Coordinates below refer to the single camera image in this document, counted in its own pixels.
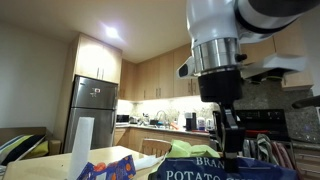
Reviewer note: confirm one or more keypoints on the white paper towel roll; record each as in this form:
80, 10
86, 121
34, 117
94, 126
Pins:
81, 146

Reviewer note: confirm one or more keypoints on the wooden kitchen counter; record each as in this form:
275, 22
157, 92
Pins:
150, 136

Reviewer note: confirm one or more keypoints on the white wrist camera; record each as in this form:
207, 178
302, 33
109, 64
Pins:
186, 68

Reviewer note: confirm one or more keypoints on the blue orange tissue pack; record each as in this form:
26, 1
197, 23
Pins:
113, 170

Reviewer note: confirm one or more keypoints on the chrome kitchen faucet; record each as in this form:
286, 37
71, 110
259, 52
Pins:
161, 115

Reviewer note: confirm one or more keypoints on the blue potato chips packet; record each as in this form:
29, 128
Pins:
266, 170

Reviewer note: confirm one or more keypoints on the white canister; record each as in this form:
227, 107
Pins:
201, 124
210, 125

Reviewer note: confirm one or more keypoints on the wooden cabinet above refrigerator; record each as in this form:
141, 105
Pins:
96, 56

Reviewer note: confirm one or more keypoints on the yellow pillow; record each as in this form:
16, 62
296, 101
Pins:
41, 150

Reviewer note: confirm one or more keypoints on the stainless steel refrigerator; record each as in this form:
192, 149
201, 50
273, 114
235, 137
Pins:
90, 123

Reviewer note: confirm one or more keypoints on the wooden slat back chair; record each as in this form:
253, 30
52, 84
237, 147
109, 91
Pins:
156, 145

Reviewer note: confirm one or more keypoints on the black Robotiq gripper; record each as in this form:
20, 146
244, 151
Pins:
220, 86

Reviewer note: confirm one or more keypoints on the wooden wall cabinet row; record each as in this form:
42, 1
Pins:
156, 76

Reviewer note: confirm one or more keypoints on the striped black green pillow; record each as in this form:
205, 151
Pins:
16, 146

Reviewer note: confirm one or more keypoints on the white folded cloth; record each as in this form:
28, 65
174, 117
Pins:
146, 161

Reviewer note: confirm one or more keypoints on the white range hood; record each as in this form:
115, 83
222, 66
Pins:
273, 63

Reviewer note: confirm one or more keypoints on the white red fridge magnet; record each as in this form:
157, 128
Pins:
96, 90

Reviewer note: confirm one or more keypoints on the black coffee maker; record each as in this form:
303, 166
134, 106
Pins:
190, 121

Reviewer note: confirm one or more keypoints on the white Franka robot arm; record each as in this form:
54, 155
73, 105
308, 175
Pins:
213, 20

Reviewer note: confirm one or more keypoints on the wooden wall cabinet beside hood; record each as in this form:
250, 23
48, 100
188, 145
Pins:
293, 43

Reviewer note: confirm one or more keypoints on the ceiling light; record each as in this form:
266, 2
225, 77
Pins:
111, 32

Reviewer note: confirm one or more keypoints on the small black microwave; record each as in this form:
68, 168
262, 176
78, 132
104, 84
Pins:
122, 118

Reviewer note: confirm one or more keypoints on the black kitchen stove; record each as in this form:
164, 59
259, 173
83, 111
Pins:
263, 120

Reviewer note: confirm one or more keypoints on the brown sofa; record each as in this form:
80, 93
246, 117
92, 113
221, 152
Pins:
13, 131

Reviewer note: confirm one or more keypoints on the grey striped dish towel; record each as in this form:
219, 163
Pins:
250, 151

